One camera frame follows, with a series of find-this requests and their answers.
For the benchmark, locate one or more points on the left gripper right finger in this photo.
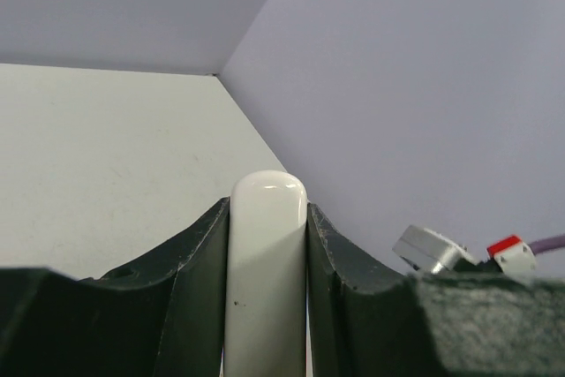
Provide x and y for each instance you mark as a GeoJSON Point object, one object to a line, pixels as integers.
{"type": "Point", "coordinates": [368, 320]}

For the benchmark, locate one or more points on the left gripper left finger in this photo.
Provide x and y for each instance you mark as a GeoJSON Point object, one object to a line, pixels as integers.
{"type": "Point", "coordinates": [161, 314]}

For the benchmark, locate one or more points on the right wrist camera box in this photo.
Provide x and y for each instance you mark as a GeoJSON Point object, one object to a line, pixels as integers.
{"type": "Point", "coordinates": [430, 252]}

